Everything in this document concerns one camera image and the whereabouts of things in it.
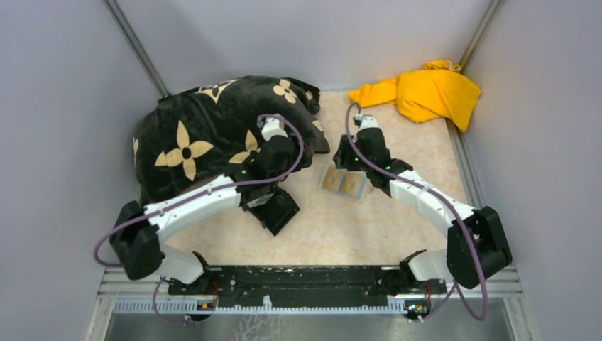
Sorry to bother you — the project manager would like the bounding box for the beige card holder wallet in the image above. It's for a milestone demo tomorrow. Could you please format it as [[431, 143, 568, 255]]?
[[317, 164, 371, 202]]

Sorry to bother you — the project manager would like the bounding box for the gold VIP credit card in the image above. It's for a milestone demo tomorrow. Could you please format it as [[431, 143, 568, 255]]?
[[321, 166, 345, 193]]

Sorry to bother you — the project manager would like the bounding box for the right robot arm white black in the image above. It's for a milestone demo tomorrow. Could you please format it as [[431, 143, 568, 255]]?
[[333, 128, 513, 293]]

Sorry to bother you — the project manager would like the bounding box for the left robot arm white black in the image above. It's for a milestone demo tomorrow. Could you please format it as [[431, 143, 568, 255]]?
[[108, 136, 314, 294]]

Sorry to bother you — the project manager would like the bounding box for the black card tray box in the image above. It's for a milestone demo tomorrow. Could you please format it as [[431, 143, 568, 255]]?
[[242, 186, 300, 237]]

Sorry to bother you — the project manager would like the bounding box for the yellow cloth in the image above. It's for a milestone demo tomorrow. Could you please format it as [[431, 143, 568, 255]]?
[[348, 60, 482, 132]]

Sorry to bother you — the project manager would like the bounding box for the black floral plush pillow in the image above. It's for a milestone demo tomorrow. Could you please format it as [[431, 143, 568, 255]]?
[[132, 75, 331, 205]]

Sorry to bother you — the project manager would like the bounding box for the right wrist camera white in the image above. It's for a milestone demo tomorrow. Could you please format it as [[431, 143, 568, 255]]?
[[354, 114, 380, 131]]

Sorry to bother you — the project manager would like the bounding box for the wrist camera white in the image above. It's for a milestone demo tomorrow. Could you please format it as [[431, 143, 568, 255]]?
[[354, 114, 380, 131], [261, 117, 288, 141]]

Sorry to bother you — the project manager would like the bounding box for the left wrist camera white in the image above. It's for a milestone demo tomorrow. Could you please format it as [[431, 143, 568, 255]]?
[[261, 117, 288, 141]]

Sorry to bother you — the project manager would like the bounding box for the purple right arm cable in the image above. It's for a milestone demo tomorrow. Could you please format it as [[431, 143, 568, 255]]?
[[345, 102, 489, 323]]

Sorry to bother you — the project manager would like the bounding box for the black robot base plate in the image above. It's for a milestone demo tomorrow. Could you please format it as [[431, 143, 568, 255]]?
[[168, 265, 448, 318]]

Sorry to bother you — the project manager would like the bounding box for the white toothed cable strip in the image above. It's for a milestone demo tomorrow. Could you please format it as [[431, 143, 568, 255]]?
[[113, 296, 407, 315]]

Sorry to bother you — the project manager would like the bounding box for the aluminium front rail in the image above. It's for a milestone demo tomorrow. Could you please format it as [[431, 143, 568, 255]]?
[[96, 264, 524, 298]]

